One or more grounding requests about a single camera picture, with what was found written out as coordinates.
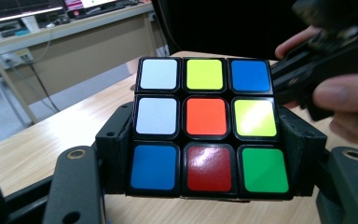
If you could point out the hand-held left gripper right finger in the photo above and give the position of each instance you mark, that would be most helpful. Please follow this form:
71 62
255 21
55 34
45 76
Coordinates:
304 161

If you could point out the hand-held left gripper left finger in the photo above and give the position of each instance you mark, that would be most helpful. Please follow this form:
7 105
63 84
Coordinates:
115 155

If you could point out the multicoloured puzzle cube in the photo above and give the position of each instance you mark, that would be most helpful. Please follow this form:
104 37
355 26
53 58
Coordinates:
206 124

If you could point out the beige wooden desk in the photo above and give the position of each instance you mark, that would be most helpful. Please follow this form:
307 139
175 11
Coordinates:
84 53

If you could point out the black curtain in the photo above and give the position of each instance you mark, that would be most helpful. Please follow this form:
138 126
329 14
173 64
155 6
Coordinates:
230 25

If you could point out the white power strip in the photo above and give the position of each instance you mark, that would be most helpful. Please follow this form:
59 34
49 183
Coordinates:
14 57

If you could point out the black keyboard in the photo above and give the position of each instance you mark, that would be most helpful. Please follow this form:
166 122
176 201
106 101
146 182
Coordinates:
108 7

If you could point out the black computer monitor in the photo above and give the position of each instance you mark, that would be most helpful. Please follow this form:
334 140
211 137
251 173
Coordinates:
15 9

